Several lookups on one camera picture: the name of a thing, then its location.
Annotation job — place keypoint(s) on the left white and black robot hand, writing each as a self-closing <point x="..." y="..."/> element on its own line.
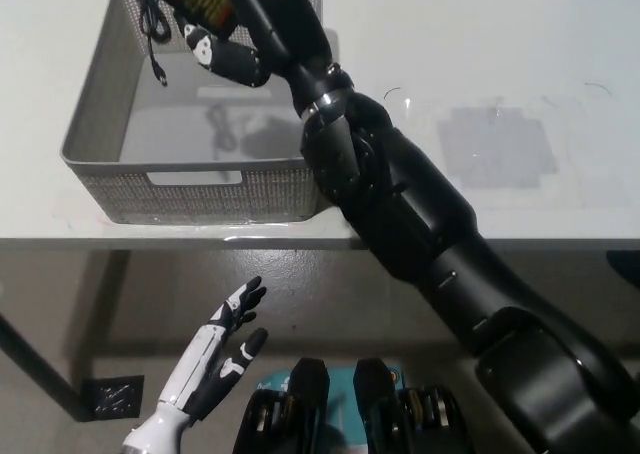
<point x="215" y="354"/>

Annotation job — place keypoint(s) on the black table foot plate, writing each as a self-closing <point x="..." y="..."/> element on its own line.
<point x="115" y="396"/>

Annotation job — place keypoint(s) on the black robot body teal tops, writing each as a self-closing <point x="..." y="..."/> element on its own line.
<point x="310" y="414"/>

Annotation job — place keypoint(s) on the grey metal table leg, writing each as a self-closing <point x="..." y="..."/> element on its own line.
<point x="35" y="364"/>

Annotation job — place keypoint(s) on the grey perforated plastic basket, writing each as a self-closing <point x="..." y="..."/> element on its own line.
<point x="100" y="99"/>

